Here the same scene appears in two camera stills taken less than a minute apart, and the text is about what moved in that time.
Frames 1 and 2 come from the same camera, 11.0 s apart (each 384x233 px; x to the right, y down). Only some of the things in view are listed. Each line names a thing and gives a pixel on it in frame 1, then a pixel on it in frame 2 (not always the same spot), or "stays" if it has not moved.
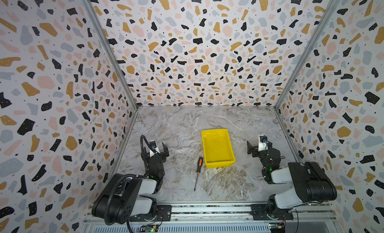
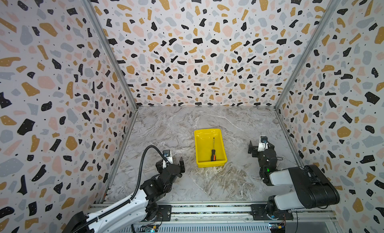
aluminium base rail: (241, 212) stays
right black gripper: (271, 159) stays
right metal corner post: (311, 48) stays
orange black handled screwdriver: (200, 162) -> (213, 154)
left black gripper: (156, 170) -> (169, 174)
